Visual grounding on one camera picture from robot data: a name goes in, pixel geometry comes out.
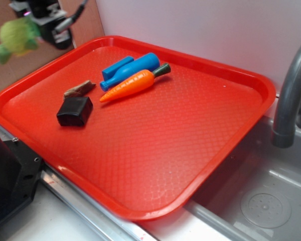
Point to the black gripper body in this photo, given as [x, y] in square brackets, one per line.
[46, 16]

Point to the green plush animal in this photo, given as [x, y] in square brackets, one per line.
[18, 37]

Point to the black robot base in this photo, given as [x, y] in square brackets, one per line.
[20, 171]

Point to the cardboard panel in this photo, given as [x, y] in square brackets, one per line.
[86, 28]

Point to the brown wooden piece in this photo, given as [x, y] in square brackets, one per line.
[79, 90]

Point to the blue rectangular block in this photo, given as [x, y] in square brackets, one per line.
[110, 71]

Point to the black square block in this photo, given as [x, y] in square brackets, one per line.
[75, 111]

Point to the blue toy bottle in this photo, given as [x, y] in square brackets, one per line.
[148, 61]

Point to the orange toy carrot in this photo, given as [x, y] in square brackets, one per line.
[136, 83]

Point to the red plastic tray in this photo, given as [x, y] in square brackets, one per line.
[142, 156]

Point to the grey faucet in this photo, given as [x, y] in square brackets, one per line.
[288, 110]

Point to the grey toy sink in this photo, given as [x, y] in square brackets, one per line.
[255, 193]

